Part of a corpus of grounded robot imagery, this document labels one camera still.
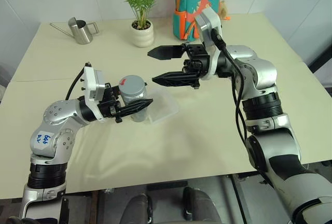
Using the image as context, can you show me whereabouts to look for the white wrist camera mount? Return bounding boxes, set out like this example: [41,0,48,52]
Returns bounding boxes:
[81,64,113,123]
[194,8,224,80]

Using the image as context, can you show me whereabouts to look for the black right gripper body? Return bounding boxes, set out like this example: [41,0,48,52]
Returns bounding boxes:
[183,43,211,90]

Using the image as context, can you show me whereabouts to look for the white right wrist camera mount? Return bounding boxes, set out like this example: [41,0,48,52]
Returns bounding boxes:
[194,8,224,80]

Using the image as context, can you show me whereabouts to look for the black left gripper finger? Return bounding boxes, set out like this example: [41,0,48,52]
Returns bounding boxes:
[119,99,154,118]

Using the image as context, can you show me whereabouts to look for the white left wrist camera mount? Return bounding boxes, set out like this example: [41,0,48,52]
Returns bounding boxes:
[81,64,113,123]

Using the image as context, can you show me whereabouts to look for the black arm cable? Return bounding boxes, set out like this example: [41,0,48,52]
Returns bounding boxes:
[210,27,275,188]
[65,62,93,101]

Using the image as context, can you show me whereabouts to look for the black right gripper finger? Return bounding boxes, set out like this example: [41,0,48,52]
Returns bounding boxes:
[151,71,200,87]
[147,44,187,61]

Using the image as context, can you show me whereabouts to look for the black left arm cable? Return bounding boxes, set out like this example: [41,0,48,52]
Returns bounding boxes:
[65,62,93,101]

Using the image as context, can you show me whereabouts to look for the grey jar lid red arrow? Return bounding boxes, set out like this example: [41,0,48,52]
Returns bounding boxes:
[118,75,147,98]

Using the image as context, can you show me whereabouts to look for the steel watering can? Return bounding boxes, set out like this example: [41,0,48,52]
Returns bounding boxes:
[49,17,100,45]

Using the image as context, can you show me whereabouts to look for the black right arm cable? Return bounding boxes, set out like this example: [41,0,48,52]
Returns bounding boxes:
[210,27,275,188]

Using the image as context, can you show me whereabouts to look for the small beige plush toy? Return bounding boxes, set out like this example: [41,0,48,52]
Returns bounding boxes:
[217,1,231,21]

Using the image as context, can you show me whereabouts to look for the white sticker blue writing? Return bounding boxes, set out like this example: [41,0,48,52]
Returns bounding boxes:
[34,131,54,152]

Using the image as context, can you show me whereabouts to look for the black bar under table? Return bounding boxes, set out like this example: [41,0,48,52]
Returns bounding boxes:
[147,180,189,191]

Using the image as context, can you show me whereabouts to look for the dark rounded shape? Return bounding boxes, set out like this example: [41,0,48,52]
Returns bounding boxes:
[182,186,224,224]
[121,193,154,224]

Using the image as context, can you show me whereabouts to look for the clear glass jar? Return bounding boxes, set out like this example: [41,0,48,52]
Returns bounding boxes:
[120,88,154,123]

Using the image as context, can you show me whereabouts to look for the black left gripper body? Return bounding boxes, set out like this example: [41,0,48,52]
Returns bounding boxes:
[98,82,126,124]

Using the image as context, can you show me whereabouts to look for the clear plastic box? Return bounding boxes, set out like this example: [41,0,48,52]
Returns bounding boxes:
[145,88,180,126]

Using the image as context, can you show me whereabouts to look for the white ribbed plant pot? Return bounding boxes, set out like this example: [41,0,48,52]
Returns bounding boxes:
[130,19,155,48]

